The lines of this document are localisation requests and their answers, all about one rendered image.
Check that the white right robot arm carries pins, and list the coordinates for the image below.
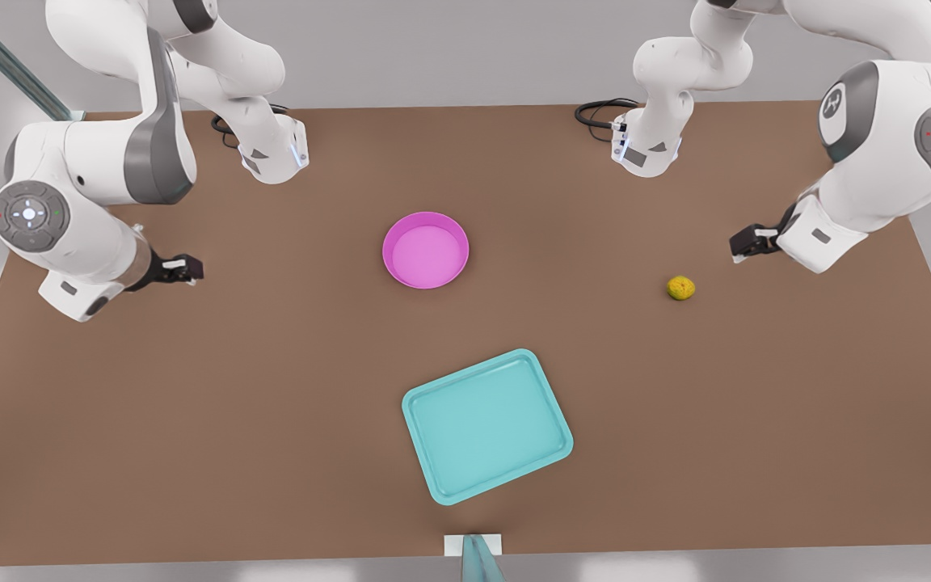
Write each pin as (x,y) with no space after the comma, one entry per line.
(94,145)

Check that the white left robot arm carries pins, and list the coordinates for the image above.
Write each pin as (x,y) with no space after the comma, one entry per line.
(886,162)

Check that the pink round plate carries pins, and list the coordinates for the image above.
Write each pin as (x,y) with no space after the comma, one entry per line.
(426,250)

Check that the teal rectangular tray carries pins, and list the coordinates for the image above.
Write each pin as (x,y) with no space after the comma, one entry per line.
(487,427)

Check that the small orange fruit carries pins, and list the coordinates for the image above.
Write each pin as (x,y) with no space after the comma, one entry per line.
(680,288)

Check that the silver frame post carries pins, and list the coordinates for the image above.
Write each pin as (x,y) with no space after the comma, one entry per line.
(482,562)
(5,56)

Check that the pale post foot plate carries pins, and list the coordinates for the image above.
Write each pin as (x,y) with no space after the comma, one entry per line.
(452,545)

